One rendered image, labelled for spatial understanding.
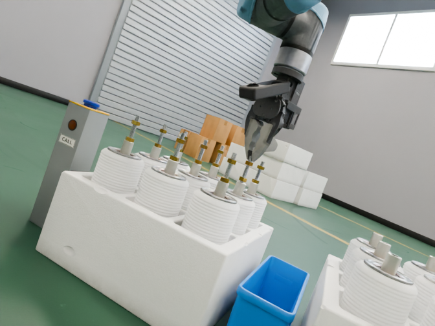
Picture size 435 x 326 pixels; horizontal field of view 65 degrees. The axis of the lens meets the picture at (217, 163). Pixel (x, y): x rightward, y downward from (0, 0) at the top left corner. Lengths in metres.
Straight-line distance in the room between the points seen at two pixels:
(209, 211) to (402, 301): 0.33
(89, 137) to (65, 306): 0.40
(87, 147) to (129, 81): 5.02
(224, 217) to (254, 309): 0.17
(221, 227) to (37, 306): 0.33
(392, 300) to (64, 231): 0.60
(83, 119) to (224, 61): 6.02
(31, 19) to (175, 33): 2.16
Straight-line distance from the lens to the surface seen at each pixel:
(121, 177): 0.73
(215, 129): 4.41
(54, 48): 5.64
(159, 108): 6.14
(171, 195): 0.67
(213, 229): 0.63
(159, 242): 0.63
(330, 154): 6.49
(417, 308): 0.75
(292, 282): 0.93
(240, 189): 0.76
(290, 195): 3.47
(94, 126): 0.88
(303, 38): 0.78
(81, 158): 0.89
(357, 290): 0.60
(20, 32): 5.57
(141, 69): 5.93
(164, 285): 0.64
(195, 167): 0.80
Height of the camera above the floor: 0.36
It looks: 4 degrees down
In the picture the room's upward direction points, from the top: 21 degrees clockwise
